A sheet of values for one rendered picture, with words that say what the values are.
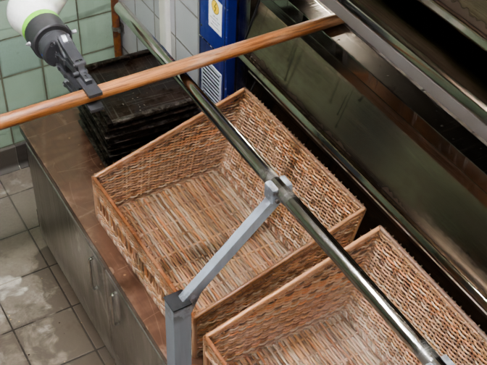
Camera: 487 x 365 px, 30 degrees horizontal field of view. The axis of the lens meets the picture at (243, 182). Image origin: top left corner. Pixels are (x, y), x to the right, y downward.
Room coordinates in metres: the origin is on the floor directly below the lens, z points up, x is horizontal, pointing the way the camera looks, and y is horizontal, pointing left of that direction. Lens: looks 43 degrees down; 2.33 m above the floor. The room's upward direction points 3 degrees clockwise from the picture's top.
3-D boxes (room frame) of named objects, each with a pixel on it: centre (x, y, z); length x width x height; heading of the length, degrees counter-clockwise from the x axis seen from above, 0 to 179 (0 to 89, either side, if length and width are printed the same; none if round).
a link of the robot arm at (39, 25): (1.67, 0.44, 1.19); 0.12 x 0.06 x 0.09; 122
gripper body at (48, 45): (1.60, 0.41, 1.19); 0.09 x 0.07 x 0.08; 32
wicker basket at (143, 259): (1.62, 0.05, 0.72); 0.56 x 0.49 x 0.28; 33
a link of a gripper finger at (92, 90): (1.47, 0.32, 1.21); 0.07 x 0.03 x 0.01; 32
